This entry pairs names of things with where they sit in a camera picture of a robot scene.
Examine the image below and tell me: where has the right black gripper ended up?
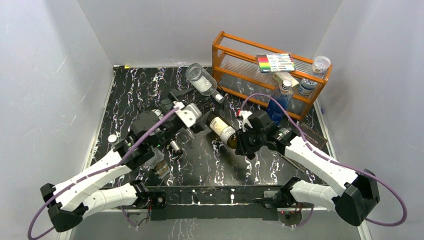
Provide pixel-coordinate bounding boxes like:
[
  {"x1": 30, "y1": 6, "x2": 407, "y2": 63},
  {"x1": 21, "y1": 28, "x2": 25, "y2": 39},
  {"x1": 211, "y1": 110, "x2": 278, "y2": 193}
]
[{"x1": 234, "y1": 125, "x2": 266, "y2": 156}]

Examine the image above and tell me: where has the dark olive wine bottle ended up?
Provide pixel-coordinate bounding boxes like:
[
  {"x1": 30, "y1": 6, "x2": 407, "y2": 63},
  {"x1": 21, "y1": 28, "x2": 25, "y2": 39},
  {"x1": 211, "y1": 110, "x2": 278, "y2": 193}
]
[{"x1": 205, "y1": 111, "x2": 238, "y2": 149}]

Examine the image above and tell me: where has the blue glass bottle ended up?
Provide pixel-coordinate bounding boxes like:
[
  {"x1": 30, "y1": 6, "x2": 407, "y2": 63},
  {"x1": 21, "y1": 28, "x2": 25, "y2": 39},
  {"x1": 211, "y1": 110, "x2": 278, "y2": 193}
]
[{"x1": 266, "y1": 79, "x2": 294, "y2": 125}]

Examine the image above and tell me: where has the square clear liquor bottle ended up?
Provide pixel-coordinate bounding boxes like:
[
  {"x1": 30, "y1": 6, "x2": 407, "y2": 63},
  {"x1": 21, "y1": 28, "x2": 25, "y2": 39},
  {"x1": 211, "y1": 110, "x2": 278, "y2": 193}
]
[{"x1": 146, "y1": 147, "x2": 170, "y2": 179}]

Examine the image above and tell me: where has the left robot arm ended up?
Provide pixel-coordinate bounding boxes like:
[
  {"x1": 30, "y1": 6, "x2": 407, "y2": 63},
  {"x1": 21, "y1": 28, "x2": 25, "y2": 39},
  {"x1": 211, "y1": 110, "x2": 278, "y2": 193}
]
[{"x1": 40, "y1": 87, "x2": 202, "y2": 233}]

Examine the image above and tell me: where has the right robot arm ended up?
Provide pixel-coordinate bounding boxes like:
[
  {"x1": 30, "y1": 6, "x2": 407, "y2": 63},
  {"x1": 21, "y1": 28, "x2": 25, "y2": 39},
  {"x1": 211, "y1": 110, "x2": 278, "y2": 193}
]
[{"x1": 235, "y1": 110, "x2": 380, "y2": 227}]

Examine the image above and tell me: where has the large clear glass bottle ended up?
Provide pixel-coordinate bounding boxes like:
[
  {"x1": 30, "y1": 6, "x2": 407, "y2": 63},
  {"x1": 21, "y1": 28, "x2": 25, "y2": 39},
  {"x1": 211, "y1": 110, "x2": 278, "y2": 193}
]
[{"x1": 185, "y1": 63, "x2": 224, "y2": 104}]

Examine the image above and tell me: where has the orange wooden shelf rack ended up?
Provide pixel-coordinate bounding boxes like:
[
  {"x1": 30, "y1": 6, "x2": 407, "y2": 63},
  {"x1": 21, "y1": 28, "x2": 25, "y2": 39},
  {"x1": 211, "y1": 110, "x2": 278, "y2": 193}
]
[{"x1": 212, "y1": 31, "x2": 333, "y2": 121}]

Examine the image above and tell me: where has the round clear glass bottle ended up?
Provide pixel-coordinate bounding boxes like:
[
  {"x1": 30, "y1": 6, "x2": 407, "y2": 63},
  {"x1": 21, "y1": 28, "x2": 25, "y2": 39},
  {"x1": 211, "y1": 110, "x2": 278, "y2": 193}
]
[{"x1": 107, "y1": 134, "x2": 128, "y2": 155}]

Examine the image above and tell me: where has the brown book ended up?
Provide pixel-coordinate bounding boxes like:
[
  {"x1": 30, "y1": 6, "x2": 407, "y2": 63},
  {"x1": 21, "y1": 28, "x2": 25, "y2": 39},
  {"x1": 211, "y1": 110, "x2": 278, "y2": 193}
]
[{"x1": 283, "y1": 122, "x2": 328, "y2": 173}]

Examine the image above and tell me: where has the small white carton box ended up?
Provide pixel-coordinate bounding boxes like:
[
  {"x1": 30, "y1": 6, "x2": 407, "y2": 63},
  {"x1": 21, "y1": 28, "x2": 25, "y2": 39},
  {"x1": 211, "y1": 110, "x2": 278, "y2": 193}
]
[{"x1": 273, "y1": 72, "x2": 299, "y2": 88}]

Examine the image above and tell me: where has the coloured marker pen set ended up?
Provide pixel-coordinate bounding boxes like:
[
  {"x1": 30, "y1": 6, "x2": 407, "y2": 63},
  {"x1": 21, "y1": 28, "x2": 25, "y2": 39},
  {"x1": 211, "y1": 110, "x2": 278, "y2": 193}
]
[{"x1": 256, "y1": 53, "x2": 296, "y2": 73}]

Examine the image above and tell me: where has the clear plastic jar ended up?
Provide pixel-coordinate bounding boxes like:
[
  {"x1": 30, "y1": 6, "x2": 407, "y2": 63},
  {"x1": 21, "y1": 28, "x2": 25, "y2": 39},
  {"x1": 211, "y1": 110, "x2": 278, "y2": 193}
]
[{"x1": 311, "y1": 55, "x2": 331, "y2": 77}]

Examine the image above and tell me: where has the black wire wine rack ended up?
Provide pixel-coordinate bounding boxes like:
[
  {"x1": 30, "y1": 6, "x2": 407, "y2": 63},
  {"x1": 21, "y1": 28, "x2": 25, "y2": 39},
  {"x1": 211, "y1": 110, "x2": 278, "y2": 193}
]
[{"x1": 136, "y1": 80, "x2": 214, "y2": 118}]

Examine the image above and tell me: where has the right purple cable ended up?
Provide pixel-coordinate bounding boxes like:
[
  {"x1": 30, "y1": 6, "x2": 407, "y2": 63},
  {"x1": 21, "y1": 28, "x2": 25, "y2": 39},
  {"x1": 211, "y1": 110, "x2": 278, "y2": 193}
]
[{"x1": 239, "y1": 93, "x2": 408, "y2": 228}]

